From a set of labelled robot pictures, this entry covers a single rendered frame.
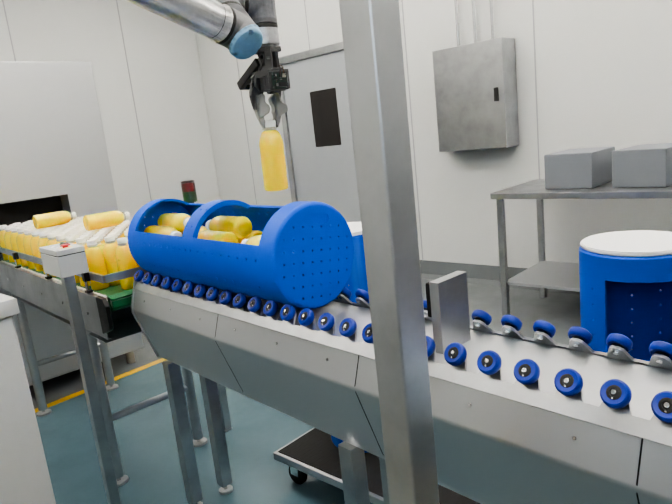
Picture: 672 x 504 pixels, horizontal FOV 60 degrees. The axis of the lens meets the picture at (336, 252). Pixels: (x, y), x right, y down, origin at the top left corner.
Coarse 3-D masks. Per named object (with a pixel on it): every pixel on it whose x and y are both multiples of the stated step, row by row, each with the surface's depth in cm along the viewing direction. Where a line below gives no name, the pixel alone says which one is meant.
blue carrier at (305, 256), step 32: (192, 224) 175; (256, 224) 193; (288, 224) 146; (320, 224) 153; (160, 256) 190; (192, 256) 173; (224, 256) 160; (256, 256) 148; (288, 256) 146; (320, 256) 154; (352, 256) 162; (224, 288) 173; (256, 288) 155; (288, 288) 147; (320, 288) 155
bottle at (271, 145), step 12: (264, 132) 163; (276, 132) 163; (264, 144) 162; (276, 144) 162; (264, 156) 163; (276, 156) 163; (264, 168) 165; (276, 168) 164; (264, 180) 166; (276, 180) 164
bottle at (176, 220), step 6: (162, 216) 211; (168, 216) 208; (174, 216) 204; (180, 216) 203; (186, 216) 203; (162, 222) 210; (168, 222) 206; (174, 222) 203; (180, 222) 202; (180, 228) 203
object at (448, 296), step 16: (464, 272) 124; (432, 288) 119; (448, 288) 121; (464, 288) 124; (432, 304) 120; (448, 304) 121; (464, 304) 125; (432, 320) 121; (448, 320) 121; (464, 320) 125; (448, 336) 122; (464, 336) 126
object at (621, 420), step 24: (144, 288) 212; (168, 288) 200; (216, 312) 174; (240, 312) 166; (312, 336) 142; (336, 336) 137; (432, 360) 116; (480, 384) 107; (504, 384) 104; (552, 408) 97; (576, 408) 94; (600, 408) 92; (624, 408) 89; (624, 432) 88; (648, 432) 86
